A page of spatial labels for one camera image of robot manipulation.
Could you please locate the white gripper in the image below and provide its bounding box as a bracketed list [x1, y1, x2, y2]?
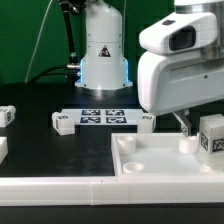
[138, 50, 224, 137]

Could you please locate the white square table top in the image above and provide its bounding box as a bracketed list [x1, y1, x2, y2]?
[111, 133, 224, 176]

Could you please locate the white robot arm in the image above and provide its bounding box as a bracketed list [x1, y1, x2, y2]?
[76, 0, 224, 135]

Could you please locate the white obstacle fence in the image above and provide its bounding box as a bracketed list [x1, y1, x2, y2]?
[0, 172, 224, 206]

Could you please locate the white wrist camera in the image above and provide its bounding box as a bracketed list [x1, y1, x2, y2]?
[139, 12, 218, 55]

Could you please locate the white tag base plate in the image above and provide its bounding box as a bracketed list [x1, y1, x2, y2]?
[62, 109, 143, 125]

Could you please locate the black cable bundle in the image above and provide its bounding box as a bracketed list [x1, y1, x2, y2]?
[28, 0, 83, 84]

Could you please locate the white thin cable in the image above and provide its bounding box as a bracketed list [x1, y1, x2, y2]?
[24, 0, 54, 84]

